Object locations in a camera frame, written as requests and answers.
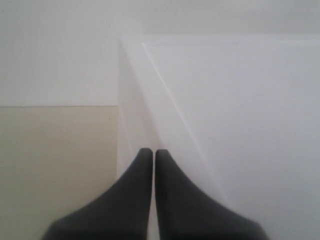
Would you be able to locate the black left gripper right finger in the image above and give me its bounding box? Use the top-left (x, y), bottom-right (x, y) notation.
top-left (155, 149), bottom-right (269, 240)

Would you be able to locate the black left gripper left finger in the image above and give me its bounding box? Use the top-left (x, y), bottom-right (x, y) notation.
top-left (43, 148), bottom-right (153, 240)

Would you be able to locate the white translucent drawer cabinet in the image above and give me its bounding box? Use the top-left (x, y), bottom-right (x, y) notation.
top-left (117, 34), bottom-right (320, 240)

